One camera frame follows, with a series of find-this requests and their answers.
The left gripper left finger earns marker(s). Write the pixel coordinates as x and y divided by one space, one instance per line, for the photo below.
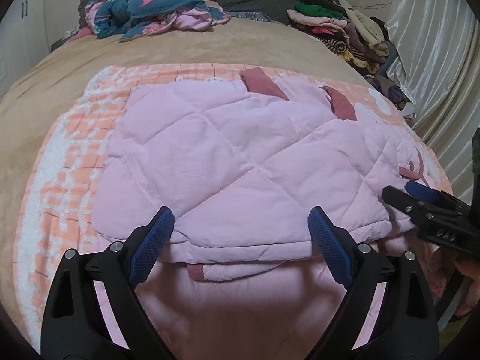
73 326

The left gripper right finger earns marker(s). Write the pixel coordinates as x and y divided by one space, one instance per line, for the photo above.
387 311

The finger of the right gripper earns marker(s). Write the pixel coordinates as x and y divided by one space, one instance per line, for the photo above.
417 210
422 192

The pink quilted jacket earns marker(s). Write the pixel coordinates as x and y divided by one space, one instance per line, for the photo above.
241 170

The pile of mixed clothes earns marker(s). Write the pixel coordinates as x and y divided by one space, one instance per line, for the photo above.
360 41

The orange white plaid blanket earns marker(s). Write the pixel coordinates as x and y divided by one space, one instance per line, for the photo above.
58 199

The shiny cream curtain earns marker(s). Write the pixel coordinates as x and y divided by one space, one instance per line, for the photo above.
438 69

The tan bed cover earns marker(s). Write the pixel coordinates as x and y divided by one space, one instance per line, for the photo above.
35 101

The white wardrobe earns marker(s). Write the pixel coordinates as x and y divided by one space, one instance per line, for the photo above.
23 40

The teal flamingo print duvet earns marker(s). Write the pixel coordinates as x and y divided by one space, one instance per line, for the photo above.
138 18

